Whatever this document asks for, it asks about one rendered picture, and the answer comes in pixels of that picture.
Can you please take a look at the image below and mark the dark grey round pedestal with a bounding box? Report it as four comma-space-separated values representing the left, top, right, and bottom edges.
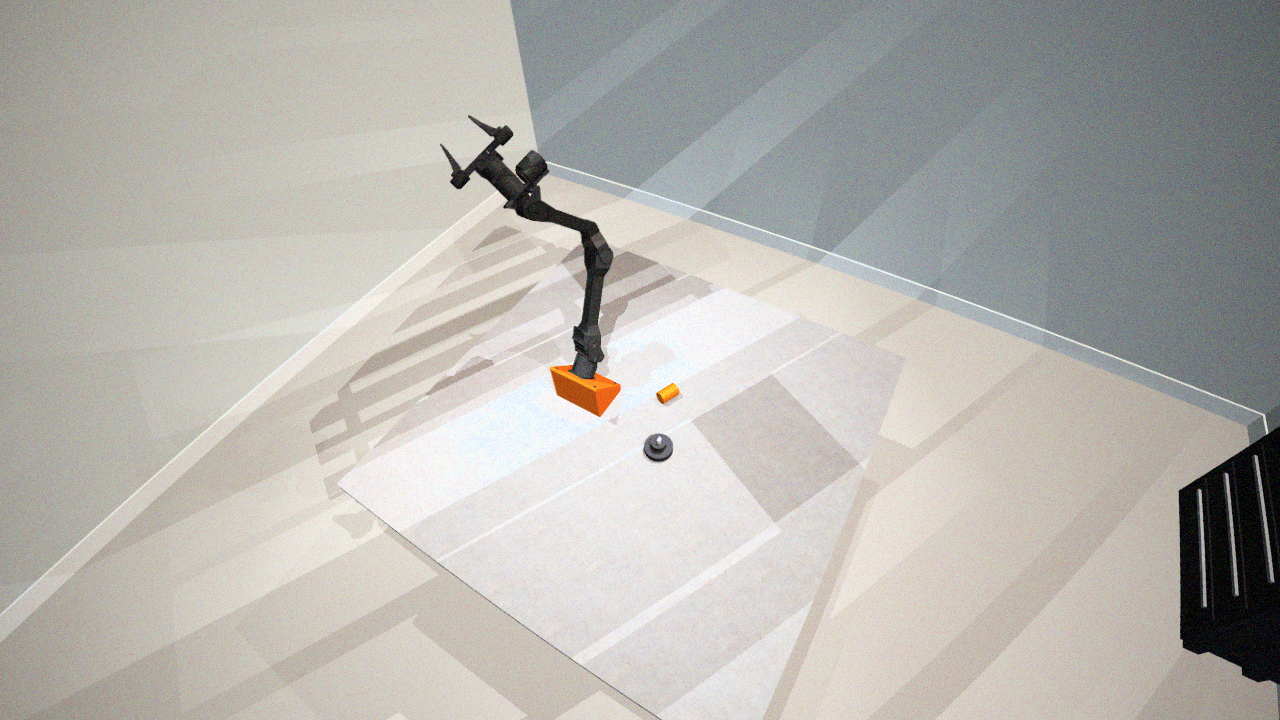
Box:
644, 434, 673, 462

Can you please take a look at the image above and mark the orange knob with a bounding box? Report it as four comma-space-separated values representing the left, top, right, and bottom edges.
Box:
657, 383, 680, 404

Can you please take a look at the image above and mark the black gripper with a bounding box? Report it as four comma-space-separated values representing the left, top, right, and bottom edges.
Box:
440, 115, 513, 190

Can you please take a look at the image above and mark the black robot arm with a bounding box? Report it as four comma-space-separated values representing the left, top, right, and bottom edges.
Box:
495, 150, 613, 379

